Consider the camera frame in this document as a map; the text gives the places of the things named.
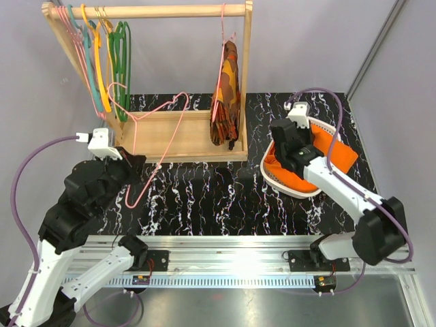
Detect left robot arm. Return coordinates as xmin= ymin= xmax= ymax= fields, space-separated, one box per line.
xmin=1 ymin=146 xmax=148 ymax=326

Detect green hanger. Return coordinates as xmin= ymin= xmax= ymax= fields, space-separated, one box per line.
xmin=115 ymin=21 xmax=131 ymax=112
xmin=109 ymin=21 xmax=127 ymax=123

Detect orange trousers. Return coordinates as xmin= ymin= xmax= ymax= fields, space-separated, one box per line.
xmin=268 ymin=125 xmax=358 ymax=189

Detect yellow hanger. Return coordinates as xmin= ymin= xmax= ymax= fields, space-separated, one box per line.
xmin=101 ymin=19 xmax=113 ymax=103
xmin=80 ymin=3 xmax=112 ymax=113

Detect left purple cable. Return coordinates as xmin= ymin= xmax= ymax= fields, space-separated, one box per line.
xmin=6 ymin=134 xmax=79 ymax=324

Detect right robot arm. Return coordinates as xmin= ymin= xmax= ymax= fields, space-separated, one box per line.
xmin=270 ymin=119 xmax=409 ymax=270

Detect white perforated plastic basket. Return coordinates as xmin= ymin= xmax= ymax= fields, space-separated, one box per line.
xmin=260 ymin=117 xmax=336 ymax=199

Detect aluminium mounting rail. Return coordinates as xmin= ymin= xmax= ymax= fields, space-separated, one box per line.
xmin=63 ymin=235 xmax=416 ymax=288

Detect pink wire hanger with camouflage trousers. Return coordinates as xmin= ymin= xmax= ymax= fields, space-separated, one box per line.
xmin=211 ymin=3 xmax=227 ymax=123

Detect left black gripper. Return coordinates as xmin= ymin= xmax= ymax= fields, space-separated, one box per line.
xmin=94 ymin=146 xmax=147 ymax=215

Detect camouflage patterned trousers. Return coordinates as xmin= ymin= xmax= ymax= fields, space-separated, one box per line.
xmin=210 ymin=40 xmax=240 ymax=151

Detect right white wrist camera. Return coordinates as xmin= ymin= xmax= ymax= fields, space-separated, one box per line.
xmin=284 ymin=102 xmax=310 ymax=129

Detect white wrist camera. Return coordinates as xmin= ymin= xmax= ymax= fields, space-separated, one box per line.
xmin=284 ymin=102 xmax=310 ymax=129
xmin=76 ymin=127 xmax=122 ymax=160

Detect teal hanger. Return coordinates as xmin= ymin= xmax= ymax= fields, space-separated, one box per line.
xmin=67 ymin=4 xmax=105 ymax=119

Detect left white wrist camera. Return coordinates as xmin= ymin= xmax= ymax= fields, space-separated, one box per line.
xmin=76 ymin=127 xmax=122 ymax=160

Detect wooden clothes rack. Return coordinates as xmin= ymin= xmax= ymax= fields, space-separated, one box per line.
xmin=42 ymin=1 xmax=253 ymax=164

